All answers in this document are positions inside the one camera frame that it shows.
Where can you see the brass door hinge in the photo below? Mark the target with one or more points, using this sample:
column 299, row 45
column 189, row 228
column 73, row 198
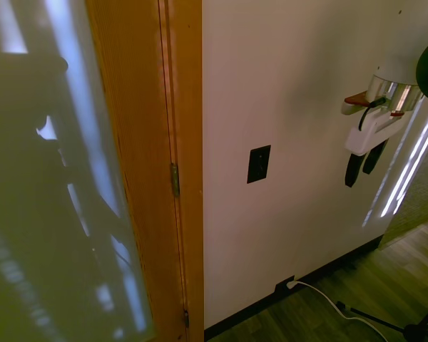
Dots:
column 174, row 179
column 186, row 318

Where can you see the white wall outlet plug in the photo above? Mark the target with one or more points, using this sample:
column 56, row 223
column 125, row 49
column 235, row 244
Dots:
column 291, row 284

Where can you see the black baseboard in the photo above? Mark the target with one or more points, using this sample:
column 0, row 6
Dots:
column 292, row 288

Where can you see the black light switch plate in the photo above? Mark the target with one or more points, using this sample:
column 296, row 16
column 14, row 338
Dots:
column 258, row 164

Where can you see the wooden door frame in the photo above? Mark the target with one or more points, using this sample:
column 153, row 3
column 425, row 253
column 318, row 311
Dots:
column 189, row 142

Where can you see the wooden door with glass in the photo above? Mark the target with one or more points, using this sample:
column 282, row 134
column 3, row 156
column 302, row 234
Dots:
column 75, row 178

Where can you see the black tripod stand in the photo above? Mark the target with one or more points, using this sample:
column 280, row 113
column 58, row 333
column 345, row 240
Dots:
column 399, row 318

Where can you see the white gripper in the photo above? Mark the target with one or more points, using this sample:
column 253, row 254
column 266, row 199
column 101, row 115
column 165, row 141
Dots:
column 369, row 132

